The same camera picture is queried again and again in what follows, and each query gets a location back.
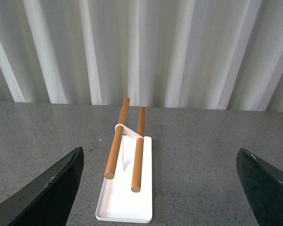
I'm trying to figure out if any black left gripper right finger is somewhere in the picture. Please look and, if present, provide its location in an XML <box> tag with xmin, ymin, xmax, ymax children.
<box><xmin>236</xmin><ymin>148</ymin><xmax>283</xmax><ymax>226</ymax></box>

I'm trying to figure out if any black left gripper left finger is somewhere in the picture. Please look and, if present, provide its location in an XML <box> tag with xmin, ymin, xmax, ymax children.
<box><xmin>0</xmin><ymin>147</ymin><xmax>84</xmax><ymax>226</ymax></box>

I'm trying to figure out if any wooden rack rod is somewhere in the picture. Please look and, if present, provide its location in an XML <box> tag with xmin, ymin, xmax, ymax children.
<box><xmin>131</xmin><ymin>107</ymin><xmax>146</xmax><ymax>193</ymax></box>
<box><xmin>104</xmin><ymin>97</ymin><xmax>130</xmax><ymax>179</ymax></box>

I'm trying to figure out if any white towel rack base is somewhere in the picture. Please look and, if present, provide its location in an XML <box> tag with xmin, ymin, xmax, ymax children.
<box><xmin>95</xmin><ymin>124</ymin><xmax>152</xmax><ymax>223</ymax></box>

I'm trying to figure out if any white curtain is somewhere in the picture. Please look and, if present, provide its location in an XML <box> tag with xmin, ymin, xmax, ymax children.
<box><xmin>0</xmin><ymin>0</ymin><xmax>283</xmax><ymax>112</ymax></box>

